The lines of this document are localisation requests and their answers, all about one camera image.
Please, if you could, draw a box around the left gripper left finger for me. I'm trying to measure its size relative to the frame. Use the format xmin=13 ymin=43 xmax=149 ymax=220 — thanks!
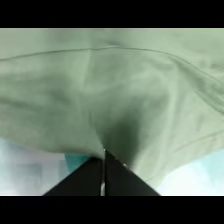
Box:
xmin=43 ymin=156 xmax=104 ymax=197

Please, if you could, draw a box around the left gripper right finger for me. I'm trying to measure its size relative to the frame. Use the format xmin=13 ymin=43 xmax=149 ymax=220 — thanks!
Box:
xmin=103 ymin=148 xmax=161 ymax=197

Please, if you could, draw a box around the pale green shirt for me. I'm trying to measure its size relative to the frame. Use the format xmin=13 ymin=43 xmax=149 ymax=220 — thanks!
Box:
xmin=0 ymin=27 xmax=224 ymax=190

